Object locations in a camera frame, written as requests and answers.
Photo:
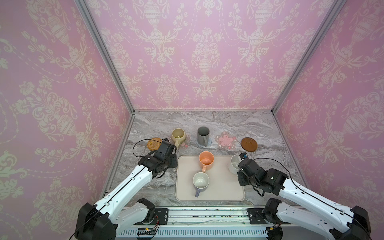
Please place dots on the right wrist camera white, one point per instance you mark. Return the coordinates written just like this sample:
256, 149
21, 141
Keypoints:
243, 156

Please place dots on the pink flower coaster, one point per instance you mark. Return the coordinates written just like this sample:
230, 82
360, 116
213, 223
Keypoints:
225, 141
186, 143

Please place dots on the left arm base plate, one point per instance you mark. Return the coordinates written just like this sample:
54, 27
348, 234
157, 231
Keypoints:
161, 216

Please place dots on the blue grey round coaster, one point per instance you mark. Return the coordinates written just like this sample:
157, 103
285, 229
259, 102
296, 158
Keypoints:
210, 143

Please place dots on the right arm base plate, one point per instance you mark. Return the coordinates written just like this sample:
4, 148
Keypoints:
256, 216

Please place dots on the aluminium front rail frame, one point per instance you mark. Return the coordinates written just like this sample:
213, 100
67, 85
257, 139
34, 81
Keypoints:
204, 222

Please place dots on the white mug purple handle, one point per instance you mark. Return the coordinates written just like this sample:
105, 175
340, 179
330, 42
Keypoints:
201, 182

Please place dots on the woven tan coaster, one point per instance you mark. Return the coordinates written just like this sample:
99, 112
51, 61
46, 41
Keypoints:
154, 144

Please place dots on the dark grey mug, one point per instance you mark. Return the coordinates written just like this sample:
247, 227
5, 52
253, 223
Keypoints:
203, 136

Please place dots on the corner aluminium post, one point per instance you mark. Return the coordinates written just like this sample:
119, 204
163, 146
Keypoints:
319, 35
102, 48

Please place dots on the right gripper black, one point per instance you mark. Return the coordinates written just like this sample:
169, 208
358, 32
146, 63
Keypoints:
242, 173

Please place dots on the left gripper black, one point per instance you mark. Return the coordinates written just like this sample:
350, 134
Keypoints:
174, 156

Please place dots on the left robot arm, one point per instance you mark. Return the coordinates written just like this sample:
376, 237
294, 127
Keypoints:
109, 216

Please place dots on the orange pink mug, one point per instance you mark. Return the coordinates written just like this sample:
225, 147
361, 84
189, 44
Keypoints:
206, 160

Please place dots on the brown wooden coaster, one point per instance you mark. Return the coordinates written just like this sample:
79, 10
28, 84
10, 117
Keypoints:
249, 144

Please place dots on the yellow-green mug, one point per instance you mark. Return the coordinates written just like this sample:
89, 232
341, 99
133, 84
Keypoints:
178, 136

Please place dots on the left corner aluminium post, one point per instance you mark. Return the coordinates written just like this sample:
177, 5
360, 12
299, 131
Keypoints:
102, 48

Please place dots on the right corner aluminium post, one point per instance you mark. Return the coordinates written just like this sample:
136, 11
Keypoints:
319, 35

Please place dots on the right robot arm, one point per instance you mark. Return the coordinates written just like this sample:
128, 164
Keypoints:
296, 204

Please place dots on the beige serving tray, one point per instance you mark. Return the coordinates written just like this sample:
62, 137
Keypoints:
223, 186

